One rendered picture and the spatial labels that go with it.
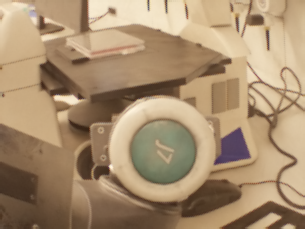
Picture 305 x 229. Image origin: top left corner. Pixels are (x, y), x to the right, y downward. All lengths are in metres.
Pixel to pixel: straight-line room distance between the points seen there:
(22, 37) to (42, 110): 0.12
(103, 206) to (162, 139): 0.07
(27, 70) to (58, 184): 0.42
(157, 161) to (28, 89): 0.36
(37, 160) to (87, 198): 0.11
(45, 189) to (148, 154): 0.12
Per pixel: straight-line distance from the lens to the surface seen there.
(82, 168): 0.77
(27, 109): 0.75
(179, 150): 0.41
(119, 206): 0.43
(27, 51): 0.73
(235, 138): 0.88
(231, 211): 0.75
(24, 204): 0.31
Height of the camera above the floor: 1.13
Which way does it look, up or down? 19 degrees down
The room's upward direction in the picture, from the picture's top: 3 degrees counter-clockwise
